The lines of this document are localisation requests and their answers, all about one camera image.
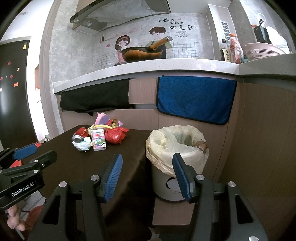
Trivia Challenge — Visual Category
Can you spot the white trash bin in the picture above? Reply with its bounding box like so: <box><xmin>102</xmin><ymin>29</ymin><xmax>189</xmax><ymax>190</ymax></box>
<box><xmin>152</xmin><ymin>165</ymin><xmax>185</xmax><ymax>202</ymax></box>

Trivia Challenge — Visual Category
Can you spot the white tissue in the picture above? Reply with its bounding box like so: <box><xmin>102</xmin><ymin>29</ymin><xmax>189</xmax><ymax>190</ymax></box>
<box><xmin>72</xmin><ymin>137</ymin><xmax>91</xmax><ymax>152</ymax></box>

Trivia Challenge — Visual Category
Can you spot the pink cartoon milk carton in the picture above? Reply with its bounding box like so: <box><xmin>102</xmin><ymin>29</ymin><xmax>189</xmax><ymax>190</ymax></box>
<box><xmin>91</xmin><ymin>128</ymin><xmax>106</xmax><ymax>151</ymax></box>

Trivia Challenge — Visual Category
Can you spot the person's left hand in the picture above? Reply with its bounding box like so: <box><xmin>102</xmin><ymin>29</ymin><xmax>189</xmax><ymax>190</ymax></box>
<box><xmin>7</xmin><ymin>205</ymin><xmax>26</xmax><ymax>232</ymax></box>

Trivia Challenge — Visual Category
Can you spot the black refrigerator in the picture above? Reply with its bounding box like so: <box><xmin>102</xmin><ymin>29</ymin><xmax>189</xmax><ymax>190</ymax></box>
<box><xmin>0</xmin><ymin>40</ymin><xmax>37</xmax><ymax>149</ymax></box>

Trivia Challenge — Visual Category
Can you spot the yellow snack wrapper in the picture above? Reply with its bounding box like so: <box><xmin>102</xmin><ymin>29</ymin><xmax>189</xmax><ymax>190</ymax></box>
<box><xmin>87</xmin><ymin>124</ymin><xmax>113</xmax><ymax>136</ymax></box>

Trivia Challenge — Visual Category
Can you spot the blue towel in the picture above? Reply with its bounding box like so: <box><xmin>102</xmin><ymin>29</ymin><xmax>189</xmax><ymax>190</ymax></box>
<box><xmin>156</xmin><ymin>76</ymin><xmax>237</xmax><ymax>126</ymax></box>

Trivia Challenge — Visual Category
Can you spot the black cloth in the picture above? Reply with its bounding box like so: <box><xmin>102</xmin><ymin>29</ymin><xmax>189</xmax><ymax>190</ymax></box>
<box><xmin>60</xmin><ymin>78</ymin><xmax>132</xmax><ymax>115</ymax></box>

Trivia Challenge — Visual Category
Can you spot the black wok with wooden handle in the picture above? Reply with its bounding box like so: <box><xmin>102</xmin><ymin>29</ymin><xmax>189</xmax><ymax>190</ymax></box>
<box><xmin>121</xmin><ymin>36</ymin><xmax>173</xmax><ymax>63</ymax></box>

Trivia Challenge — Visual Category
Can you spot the person's left forearm red sleeve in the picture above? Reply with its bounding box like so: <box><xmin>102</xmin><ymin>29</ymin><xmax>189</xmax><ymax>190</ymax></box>
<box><xmin>23</xmin><ymin>205</ymin><xmax>44</xmax><ymax>240</ymax></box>

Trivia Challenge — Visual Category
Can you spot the dark sauce bottle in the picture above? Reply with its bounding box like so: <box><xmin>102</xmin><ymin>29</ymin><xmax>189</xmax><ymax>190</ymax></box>
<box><xmin>220</xmin><ymin>39</ymin><xmax>231</xmax><ymax>62</ymax></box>

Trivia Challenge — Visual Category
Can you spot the red plastic bag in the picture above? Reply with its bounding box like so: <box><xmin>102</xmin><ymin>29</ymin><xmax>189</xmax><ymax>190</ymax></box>
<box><xmin>105</xmin><ymin>127</ymin><xmax>130</xmax><ymax>145</ymax></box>

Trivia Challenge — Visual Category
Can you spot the pink plastic basket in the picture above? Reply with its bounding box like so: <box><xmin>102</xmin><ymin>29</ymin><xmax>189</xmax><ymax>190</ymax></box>
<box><xmin>244</xmin><ymin>42</ymin><xmax>285</xmax><ymax>61</ymax></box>

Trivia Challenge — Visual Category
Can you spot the red soda can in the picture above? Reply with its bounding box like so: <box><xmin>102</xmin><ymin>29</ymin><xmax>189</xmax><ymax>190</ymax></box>
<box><xmin>71</xmin><ymin>127</ymin><xmax>88</xmax><ymax>143</ymax></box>

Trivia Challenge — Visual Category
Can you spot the range hood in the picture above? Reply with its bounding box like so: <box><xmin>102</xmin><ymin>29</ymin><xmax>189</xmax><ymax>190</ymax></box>
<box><xmin>70</xmin><ymin>0</ymin><xmax>171</xmax><ymax>32</ymax></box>

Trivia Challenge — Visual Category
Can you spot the red gold paper cup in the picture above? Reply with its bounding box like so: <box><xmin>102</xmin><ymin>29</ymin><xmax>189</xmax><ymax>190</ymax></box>
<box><xmin>107</xmin><ymin>119</ymin><xmax>119</xmax><ymax>128</ymax></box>

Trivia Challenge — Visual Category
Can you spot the black grater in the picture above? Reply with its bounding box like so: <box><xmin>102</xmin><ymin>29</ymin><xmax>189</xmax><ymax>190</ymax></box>
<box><xmin>252</xmin><ymin>19</ymin><xmax>271</xmax><ymax>44</ymax></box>

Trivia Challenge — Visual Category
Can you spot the bottle with orange cap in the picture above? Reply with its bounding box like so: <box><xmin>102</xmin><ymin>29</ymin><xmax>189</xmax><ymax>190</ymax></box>
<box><xmin>230</xmin><ymin>33</ymin><xmax>243</xmax><ymax>64</ymax></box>

